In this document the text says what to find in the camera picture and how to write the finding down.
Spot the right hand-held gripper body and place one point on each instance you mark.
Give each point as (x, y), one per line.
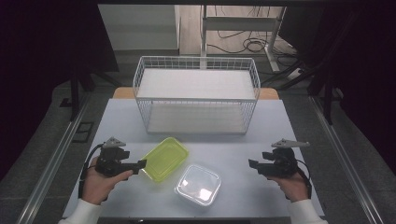
(280, 163)

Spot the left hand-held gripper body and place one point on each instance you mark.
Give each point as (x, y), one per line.
(109, 161)

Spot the green plastic container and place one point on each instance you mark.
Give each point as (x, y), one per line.
(165, 159)

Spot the clear white plastic container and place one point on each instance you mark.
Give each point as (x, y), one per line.
(198, 185)

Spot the person's left hand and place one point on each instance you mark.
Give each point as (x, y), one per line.
(98, 183)

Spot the person's right hand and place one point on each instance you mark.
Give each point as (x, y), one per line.
(292, 186)

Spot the black floor plate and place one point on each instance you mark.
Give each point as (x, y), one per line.
(83, 132)

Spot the wooden table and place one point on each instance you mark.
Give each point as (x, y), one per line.
(123, 93)

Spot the black stand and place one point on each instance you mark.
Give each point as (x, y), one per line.
(79, 90)
(325, 77)

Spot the white power strip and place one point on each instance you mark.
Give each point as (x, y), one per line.
(294, 74)

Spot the dark curtain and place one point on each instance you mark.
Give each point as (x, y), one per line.
(367, 77)
(37, 62)

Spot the white panel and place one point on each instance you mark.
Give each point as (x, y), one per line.
(138, 26)

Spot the aluminium floor rail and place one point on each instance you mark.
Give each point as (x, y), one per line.
(49, 161)
(345, 161)

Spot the white metal desk frame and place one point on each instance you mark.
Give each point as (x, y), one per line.
(236, 23)

